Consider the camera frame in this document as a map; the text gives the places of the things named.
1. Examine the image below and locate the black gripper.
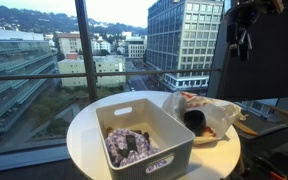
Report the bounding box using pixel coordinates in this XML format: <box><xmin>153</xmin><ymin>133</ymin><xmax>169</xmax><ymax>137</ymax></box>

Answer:
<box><xmin>226</xmin><ymin>6</ymin><xmax>259</xmax><ymax>61</ymax></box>

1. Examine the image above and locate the black bowl-shaped cap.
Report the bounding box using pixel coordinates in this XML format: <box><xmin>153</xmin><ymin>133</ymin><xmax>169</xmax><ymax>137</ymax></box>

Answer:
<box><xmin>184</xmin><ymin>110</ymin><xmax>206</xmax><ymax>136</ymax></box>

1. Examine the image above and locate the red cloth item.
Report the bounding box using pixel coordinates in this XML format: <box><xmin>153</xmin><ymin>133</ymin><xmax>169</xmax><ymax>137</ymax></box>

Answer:
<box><xmin>202</xmin><ymin>126</ymin><xmax>216</xmax><ymax>137</ymax></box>

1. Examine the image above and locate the white plastic laundry basket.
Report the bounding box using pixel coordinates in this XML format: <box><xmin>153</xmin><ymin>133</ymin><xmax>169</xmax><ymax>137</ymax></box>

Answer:
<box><xmin>96</xmin><ymin>99</ymin><xmax>195</xmax><ymax>180</ymax></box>

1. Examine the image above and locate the white plastic bag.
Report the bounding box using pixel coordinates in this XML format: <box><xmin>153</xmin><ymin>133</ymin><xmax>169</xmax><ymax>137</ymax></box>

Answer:
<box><xmin>162</xmin><ymin>91</ymin><xmax>245</xmax><ymax>145</ymax></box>

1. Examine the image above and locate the round white table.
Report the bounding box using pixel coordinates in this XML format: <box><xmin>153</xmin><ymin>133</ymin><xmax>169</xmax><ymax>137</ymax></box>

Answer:
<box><xmin>66</xmin><ymin>91</ymin><xmax>241</xmax><ymax>180</ymax></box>

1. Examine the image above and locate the black window mullion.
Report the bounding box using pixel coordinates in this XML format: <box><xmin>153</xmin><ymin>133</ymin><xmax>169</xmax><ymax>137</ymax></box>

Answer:
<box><xmin>75</xmin><ymin>0</ymin><xmax>98</xmax><ymax>103</ymax></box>

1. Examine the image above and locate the purple patterned cloth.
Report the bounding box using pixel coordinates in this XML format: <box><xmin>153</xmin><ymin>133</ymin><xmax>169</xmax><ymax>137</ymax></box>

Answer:
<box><xmin>104</xmin><ymin>128</ymin><xmax>160</xmax><ymax>168</ymax></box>

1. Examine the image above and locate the wooden chair frame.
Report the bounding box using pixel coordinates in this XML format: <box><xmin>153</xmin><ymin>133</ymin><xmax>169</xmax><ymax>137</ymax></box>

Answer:
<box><xmin>233</xmin><ymin>105</ymin><xmax>288</xmax><ymax>139</ymax></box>

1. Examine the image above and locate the orange handled tool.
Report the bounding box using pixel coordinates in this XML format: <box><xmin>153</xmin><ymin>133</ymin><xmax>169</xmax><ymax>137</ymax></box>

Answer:
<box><xmin>254</xmin><ymin>156</ymin><xmax>288</xmax><ymax>180</ymax></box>

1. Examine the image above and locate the horizontal window rail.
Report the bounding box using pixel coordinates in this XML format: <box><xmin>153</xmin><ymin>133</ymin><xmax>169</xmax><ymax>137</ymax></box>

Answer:
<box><xmin>0</xmin><ymin>68</ymin><xmax>221</xmax><ymax>81</ymax></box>

